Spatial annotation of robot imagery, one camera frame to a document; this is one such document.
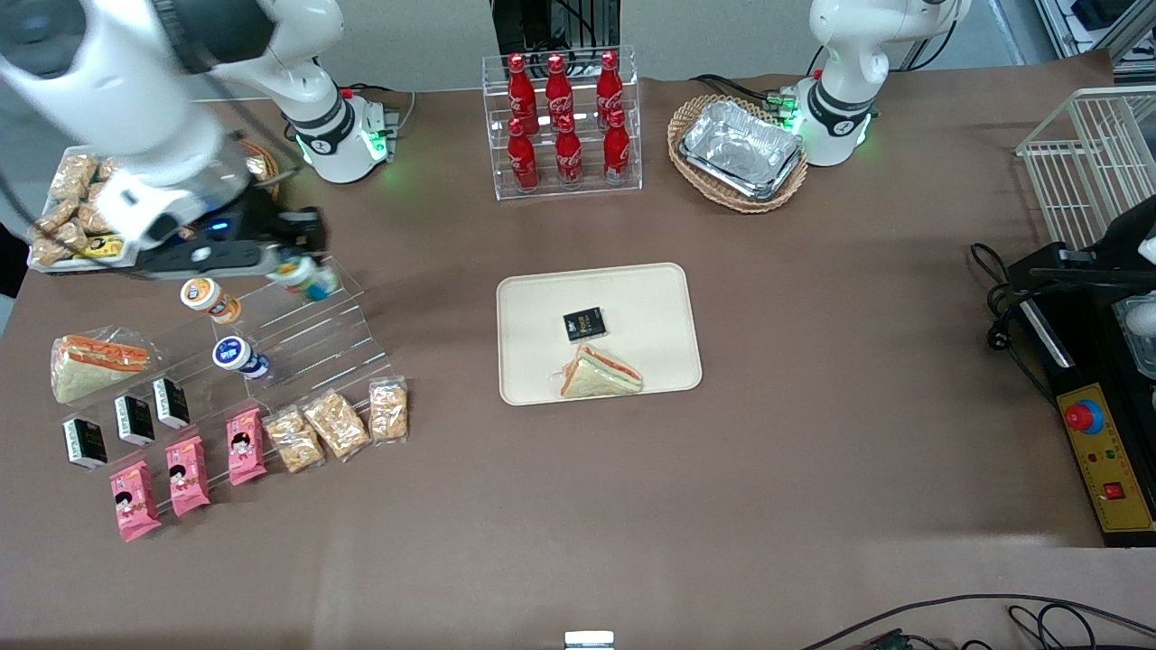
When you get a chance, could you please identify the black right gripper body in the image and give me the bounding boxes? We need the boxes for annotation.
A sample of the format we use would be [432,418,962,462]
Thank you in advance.
[134,183,294,281]

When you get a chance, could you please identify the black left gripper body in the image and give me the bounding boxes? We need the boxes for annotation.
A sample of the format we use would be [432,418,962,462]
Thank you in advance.
[1030,193,1156,303]

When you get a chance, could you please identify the green gum bottle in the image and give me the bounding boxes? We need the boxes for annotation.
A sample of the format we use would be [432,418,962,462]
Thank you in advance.
[275,256,341,302]

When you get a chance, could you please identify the orange gum bottle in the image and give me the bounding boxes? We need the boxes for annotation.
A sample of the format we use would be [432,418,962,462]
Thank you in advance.
[179,275,243,325]

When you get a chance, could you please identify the blue gum bottle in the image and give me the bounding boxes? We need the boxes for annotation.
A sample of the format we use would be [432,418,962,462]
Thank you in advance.
[211,335,271,381]

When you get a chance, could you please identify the white rectangular snack tray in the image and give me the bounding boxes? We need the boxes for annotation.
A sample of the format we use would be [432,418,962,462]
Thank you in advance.
[26,149,138,274]

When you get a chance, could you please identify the cream plastic tray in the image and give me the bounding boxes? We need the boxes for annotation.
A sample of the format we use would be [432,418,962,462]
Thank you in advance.
[496,262,704,407]

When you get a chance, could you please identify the round wicker snack basket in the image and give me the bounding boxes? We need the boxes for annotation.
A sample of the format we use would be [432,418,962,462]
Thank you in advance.
[237,134,282,207]

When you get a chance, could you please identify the clear acrylic stepped shelf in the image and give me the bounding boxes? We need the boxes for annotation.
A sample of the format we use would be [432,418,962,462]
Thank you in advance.
[54,255,396,508]

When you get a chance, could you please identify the small black white box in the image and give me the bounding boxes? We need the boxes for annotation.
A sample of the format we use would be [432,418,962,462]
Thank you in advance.
[113,395,157,448]
[151,376,191,431]
[61,415,110,471]

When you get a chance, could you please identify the clear bag of crackers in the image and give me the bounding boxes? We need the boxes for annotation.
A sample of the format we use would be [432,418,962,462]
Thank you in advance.
[368,375,410,446]
[300,387,372,464]
[263,405,327,476]

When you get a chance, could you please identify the wrapped triangle sandwich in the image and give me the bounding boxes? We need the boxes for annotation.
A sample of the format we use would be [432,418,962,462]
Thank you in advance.
[49,332,152,405]
[550,343,645,401]

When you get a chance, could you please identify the pink snack packet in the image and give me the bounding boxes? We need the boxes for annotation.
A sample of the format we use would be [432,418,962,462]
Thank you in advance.
[225,407,269,488]
[164,434,211,518]
[108,460,164,543]

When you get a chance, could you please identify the red emergency stop button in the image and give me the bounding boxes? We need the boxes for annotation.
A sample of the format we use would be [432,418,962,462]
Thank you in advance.
[1063,399,1105,435]

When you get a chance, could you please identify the metal shelf with devices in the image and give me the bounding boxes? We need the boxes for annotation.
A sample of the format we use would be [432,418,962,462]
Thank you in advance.
[1034,0,1156,78]

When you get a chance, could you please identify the black control box yellow panel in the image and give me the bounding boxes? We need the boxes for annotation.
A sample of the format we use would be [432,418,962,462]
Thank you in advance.
[1005,241,1156,548]

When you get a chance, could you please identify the red cola bottle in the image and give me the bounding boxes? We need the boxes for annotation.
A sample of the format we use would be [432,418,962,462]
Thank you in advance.
[507,52,539,136]
[506,117,541,194]
[595,50,625,127]
[553,113,584,189]
[601,108,632,187]
[545,53,575,133]

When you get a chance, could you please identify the clear acrylic bottle rack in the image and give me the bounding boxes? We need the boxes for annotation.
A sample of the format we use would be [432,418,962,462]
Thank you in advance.
[480,45,645,202]

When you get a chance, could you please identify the small black box gold print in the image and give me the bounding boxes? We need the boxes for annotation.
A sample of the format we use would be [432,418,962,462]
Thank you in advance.
[563,307,609,344]

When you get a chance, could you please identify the black equipment rack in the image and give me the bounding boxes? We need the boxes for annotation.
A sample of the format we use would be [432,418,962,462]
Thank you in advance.
[491,0,622,57]

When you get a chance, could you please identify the wicker basket with foil trays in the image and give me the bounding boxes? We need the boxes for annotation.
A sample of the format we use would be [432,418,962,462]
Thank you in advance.
[667,94,810,215]

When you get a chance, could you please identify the stacked aluminium foil trays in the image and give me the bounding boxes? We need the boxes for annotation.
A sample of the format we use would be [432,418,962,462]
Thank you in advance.
[678,99,806,202]

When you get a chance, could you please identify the white wire basket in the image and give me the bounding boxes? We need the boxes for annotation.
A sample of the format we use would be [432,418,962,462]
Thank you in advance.
[1015,86,1156,252]

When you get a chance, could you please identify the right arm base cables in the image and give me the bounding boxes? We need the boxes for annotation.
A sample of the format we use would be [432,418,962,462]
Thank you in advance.
[338,81,418,138]

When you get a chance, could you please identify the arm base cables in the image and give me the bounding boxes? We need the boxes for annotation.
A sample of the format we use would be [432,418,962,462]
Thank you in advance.
[338,81,418,138]
[690,72,806,120]

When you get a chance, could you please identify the black power cable with plug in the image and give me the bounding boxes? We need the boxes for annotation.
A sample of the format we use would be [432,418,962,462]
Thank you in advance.
[969,241,1059,403]

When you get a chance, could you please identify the black cables at table edge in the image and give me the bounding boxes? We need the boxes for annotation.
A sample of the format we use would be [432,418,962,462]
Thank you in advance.
[798,593,1156,650]

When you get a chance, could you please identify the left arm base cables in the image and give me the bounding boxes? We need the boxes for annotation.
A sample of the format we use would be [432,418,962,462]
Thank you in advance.
[690,72,806,120]

